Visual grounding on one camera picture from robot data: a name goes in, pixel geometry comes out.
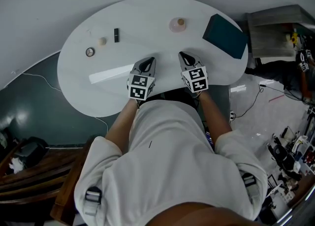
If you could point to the small black tube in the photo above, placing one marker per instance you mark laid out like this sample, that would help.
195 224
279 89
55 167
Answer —
116 35

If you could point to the white table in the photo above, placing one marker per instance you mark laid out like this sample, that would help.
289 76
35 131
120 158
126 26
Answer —
115 23

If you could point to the grey shelf unit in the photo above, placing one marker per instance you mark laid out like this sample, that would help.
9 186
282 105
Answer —
268 38

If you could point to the dark teal box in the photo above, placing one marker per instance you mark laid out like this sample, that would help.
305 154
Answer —
225 35

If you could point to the small beige bottle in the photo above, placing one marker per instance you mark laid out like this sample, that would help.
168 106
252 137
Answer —
102 42

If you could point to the brown wooden bench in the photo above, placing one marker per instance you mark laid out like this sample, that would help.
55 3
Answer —
37 183

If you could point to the person's white shirt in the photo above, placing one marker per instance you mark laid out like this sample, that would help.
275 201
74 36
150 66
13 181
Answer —
169 161

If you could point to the person's right forearm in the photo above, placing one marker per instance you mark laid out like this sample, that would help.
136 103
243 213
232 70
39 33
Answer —
215 119

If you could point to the crumpled white paper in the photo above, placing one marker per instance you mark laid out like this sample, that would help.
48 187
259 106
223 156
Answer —
16 165

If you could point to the person's black trousers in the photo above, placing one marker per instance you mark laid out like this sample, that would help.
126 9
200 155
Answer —
174 97

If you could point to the person's left forearm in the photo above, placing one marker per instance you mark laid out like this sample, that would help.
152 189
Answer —
121 126

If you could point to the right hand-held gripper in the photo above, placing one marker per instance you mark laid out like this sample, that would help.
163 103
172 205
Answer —
197 78

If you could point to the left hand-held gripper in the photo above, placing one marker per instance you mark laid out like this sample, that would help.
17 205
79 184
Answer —
140 87

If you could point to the black bag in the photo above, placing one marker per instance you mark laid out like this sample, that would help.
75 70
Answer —
32 150

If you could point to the black office chair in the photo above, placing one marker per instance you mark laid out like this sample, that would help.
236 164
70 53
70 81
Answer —
283 157

